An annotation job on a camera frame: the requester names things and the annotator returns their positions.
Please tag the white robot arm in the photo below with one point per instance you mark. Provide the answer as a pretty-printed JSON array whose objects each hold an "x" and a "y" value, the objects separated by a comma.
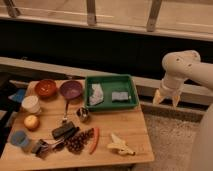
[{"x": 179, "y": 67}]

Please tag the orange red bowl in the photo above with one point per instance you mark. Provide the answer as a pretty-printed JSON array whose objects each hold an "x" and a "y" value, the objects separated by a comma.
[{"x": 45, "y": 88}]

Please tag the red chili pepper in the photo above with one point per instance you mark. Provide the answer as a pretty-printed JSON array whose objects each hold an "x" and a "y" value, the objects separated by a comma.
[{"x": 95, "y": 140}]

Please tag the peeled toy banana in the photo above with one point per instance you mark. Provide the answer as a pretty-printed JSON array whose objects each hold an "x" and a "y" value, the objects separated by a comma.
[{"x": 120, "y": 146}]

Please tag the blue cup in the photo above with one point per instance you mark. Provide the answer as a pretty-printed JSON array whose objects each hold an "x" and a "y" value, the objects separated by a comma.
[{"x": 20, "y": 139}]

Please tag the small metal cup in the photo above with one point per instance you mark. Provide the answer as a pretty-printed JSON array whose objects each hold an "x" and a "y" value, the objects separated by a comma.
[{"x": 82, "y": 114}]

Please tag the metal spoon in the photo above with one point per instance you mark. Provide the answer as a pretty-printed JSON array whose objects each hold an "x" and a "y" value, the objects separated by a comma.
[{"x": 65, "y": 118}]

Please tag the wooden table board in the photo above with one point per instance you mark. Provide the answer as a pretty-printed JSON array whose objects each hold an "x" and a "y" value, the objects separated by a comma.
[{"x": 128, "y": 125}]

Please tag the green plastic tray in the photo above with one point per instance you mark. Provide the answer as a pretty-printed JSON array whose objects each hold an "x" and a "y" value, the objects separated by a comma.
[{"x": 110, "y": 84}]

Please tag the white towel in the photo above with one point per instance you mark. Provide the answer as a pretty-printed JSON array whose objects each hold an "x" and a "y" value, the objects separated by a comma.
[{"x": 97, "y": 95}]

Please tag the blue cloth at left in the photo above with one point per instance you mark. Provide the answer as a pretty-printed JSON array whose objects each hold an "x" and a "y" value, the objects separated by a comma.
[{"x": 18, "y": 96}]

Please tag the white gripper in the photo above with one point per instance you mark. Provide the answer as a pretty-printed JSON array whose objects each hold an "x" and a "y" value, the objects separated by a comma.
[{"x": 168, "y": 89}]

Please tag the purple bowl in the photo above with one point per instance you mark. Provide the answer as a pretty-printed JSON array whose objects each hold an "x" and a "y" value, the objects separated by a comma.
[{"x": 71, "y": 89}]

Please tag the dark grape bunch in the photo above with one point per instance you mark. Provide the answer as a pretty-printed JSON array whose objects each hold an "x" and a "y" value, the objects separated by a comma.
[{"x": 76, "y": 143}]

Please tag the yellow apple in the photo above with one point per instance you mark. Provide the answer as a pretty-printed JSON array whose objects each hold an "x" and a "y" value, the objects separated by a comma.
[{"x": 31, "y": 122}]

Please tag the white cup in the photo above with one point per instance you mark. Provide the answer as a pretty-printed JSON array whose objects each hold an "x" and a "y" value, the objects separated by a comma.
[{"x": 31, "y": 104}]

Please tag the black rectangular block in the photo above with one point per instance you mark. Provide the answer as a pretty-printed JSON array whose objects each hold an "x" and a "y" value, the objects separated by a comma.
[{"x": 66, "y": 130}]

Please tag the blue grey sponge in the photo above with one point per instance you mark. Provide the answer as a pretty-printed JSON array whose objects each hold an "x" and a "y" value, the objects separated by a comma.
[{"x": 120, "y": 96}]

